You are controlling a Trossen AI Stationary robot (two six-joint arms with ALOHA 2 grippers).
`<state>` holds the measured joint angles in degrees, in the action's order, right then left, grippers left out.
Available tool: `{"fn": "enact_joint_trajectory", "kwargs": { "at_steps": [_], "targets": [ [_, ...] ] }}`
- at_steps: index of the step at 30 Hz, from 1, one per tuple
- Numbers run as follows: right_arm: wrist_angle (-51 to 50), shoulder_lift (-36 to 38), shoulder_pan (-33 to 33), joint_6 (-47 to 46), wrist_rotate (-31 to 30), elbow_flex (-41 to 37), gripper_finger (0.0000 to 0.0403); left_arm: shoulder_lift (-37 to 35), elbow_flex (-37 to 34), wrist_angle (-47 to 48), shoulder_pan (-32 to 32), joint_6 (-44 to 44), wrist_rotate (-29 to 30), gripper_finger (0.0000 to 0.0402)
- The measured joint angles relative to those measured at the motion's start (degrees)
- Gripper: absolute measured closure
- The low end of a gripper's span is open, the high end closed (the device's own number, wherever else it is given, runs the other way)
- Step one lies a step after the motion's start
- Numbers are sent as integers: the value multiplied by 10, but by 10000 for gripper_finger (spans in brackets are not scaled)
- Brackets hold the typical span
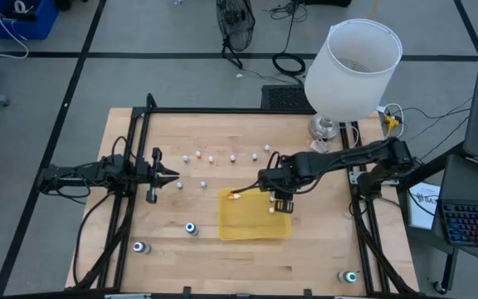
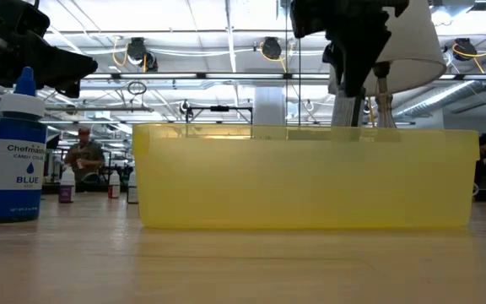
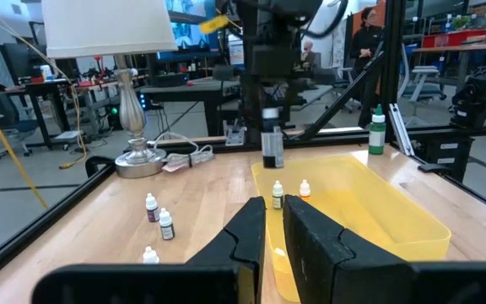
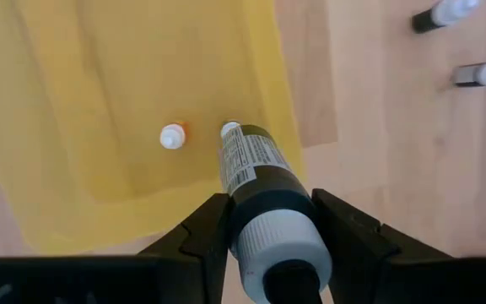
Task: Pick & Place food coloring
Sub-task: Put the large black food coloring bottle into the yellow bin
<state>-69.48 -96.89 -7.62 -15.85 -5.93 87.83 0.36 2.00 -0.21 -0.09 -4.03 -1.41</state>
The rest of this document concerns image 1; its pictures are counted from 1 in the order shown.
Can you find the yellow power plug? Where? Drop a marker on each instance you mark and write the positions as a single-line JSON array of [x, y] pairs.
[[391, 122]]

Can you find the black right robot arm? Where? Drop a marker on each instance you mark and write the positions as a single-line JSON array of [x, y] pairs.
[[347, 160]]

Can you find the black aluminium table frame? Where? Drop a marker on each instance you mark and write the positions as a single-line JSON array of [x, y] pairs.
[[222, 110]]

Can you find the white paper sheet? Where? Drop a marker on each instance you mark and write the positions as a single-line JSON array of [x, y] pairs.
[[423, 207]]

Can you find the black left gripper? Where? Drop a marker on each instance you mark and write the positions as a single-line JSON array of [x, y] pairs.
[[151, 174]]

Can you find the black floor vent grille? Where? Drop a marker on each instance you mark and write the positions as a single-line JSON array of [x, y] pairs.
[[280, 97]]

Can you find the laptop with backlit keyboard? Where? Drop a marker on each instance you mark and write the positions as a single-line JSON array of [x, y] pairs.
[[471, 224]]

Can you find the large green food coloring bottle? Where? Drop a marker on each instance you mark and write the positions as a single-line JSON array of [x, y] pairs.
[[350, 277]]

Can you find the black side desk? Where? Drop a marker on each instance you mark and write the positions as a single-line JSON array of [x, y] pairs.
[[434, 163]]

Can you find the white lamp shade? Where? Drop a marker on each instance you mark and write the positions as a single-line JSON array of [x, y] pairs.
[[347, 83]]

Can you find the black floor fan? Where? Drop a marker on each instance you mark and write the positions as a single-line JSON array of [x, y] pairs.
[[235, 25]]

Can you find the silver lamp base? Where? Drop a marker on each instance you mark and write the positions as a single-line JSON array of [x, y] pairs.
[[322, 128]]

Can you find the yellow translucent plastic bin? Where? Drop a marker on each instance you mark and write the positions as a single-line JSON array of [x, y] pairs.
[[247, 220]]

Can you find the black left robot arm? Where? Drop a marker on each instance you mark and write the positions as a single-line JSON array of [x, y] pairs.
[[77, 174]]

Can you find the small pale packet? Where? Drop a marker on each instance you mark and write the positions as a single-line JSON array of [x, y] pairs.
[[318, 145]]

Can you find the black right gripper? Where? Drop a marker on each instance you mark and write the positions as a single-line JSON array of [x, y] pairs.
[[276, 180]]

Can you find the large blue food coloring bottle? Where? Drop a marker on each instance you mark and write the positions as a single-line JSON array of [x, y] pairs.
[[191, 228]]

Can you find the blue plastic crate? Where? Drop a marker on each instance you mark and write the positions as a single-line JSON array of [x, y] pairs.
[[35, 25]]

